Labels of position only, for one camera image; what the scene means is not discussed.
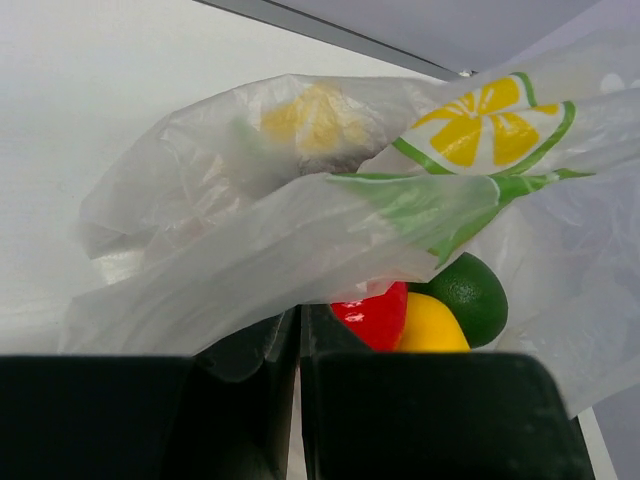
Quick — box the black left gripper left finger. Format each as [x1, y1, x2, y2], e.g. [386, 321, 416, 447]
[1, 310, 299, 479]

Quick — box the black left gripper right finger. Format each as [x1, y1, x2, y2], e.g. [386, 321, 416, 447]
[300, 305, 593, 479]

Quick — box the red fake apple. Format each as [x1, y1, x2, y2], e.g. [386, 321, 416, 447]
[330, 282, 408, 352]

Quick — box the yellow fake pear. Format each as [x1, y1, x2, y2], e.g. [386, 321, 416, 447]
[396, 292, 471, 353]

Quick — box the green fake lime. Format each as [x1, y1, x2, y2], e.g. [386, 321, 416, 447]
[409, 253, 508, 348]

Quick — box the translucent printed plastic bag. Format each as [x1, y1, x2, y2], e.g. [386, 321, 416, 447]
[58, 27, 639, 414]

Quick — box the aluminium table edge rail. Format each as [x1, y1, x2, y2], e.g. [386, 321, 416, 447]
[198, 0, 477, 81]

